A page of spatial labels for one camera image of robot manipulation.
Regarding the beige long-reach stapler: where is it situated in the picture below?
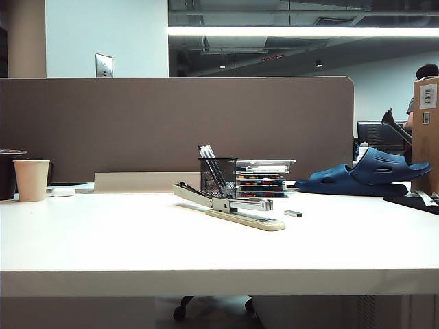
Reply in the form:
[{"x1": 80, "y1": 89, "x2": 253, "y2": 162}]
[{"x1": 171, "y1": 182, "x2": 287, "y2": 232}]

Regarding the black mesh pen holder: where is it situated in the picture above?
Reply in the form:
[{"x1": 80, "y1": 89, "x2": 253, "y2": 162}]
[{"x1": 197, "y1": 156, "x2": 239, "y2": 199}]

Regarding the white and black pen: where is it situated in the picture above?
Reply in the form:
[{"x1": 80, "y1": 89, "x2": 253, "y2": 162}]
[
  {"x1": 197, "y1": 145, "x2": 226, "y2": 197},
  {"x1": 202, "y1": 145, "x2": 230, "y2": 197}
]

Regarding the flat white box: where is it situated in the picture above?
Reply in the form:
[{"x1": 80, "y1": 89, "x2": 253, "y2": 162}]
[{"x1": 244, "y1": 164, "x2": 287, "y2": 173}]

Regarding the brown desk partition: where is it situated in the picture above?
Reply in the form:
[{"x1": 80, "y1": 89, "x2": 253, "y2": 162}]
[{"x1": 0, "y1": 75, "x2": 355, "y2": 193}]

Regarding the blue rubber slipper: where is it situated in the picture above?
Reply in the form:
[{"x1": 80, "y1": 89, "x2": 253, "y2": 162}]
[
  {"x1": 294, "y1": 163, "x2": 410, "y2": 197},
  {"x1": 348, "y1": 147, "x2": 434, "y2": 186}
]

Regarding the white plastic bottle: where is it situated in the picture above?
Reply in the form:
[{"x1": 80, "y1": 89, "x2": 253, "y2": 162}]
[{"x1": 355, "y1": 141, "x2": 370, "y2": 162}]

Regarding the ceiling light strip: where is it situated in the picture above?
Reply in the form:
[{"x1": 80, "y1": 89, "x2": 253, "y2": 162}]
[{"x1": 167, "y1": 26, "x2": 439, "y2": 37}]

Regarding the dark computer monitor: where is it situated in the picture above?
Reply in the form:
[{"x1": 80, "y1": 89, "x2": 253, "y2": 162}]
[{"x1": 357, "y1": 120, "x2": 413, "y2": 156}]

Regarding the white earbuds case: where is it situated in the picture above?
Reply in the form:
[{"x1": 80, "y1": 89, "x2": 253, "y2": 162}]
[{"x1": 51, "y1": 186, "x2": 76, "y2": 198}]

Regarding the beige paper cup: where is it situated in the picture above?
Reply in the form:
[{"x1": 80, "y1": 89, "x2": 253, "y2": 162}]
[{"x1": 12, "y1": 159, "x2": 51, "y2": 203}]

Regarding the black mat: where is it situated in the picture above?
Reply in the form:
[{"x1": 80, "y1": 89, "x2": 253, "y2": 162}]
[{"x1": 381, "y1": 189, "x2": 439, "y2": 216}]

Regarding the brown cardboard box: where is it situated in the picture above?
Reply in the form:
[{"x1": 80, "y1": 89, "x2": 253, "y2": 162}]
[{"x1": 410, "y1": 75, "x2": 439, "y2": 193}]

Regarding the dark round container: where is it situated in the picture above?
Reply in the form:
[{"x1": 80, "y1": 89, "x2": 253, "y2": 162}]
[{"x1": 0, "y1": 148, "x2": 28, "y2": 202}]

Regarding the person in grey shirt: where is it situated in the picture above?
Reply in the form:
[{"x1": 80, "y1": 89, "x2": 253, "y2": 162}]
[{"x1": 402, "y1": 63, "x2": 439, "y2": 135}]

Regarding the beige cable cover box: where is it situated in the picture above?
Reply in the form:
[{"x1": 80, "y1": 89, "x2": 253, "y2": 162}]
[{"x1": 93, "y1": 171, "x2": 202, "y2": 194}]

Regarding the metal wall plate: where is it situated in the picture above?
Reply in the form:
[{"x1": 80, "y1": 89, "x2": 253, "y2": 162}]
[{"x1": 95, "y1": 52, "x2": 115, "y2": 78}]

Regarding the black long-handled tool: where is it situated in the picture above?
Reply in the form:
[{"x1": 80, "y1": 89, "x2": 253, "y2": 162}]
[{"x1": 381, "y1": 108, "x2": 414, "y2": 145}]

